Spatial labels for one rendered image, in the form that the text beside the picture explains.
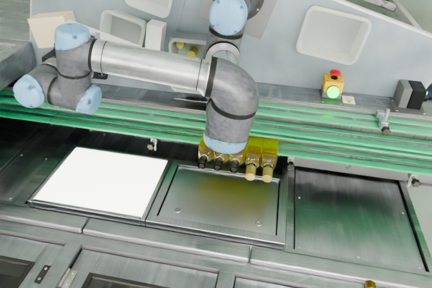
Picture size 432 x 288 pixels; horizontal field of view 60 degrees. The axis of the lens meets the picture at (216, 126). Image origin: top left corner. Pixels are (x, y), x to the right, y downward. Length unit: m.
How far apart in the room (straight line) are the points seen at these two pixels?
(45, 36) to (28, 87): 0.73
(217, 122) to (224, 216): 0.50
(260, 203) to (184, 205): 0.27
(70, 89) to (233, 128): 0.39
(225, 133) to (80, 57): 0.37
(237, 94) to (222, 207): 0.60
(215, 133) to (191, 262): 0.47
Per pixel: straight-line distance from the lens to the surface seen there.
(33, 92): 0.99
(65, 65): 0.92
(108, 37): 1.27
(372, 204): 1.56
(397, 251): 1.44
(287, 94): 1.49
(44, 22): 1.68
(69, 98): 0.97
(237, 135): 0.92
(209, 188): 1.43
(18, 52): 1.77
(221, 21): 1.22
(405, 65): 1.58
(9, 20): 2.15
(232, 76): 0.85
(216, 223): 1.31
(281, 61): 1.51
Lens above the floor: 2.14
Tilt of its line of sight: 55 degrees down
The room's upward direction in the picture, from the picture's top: 162 degrees counter-clockwise
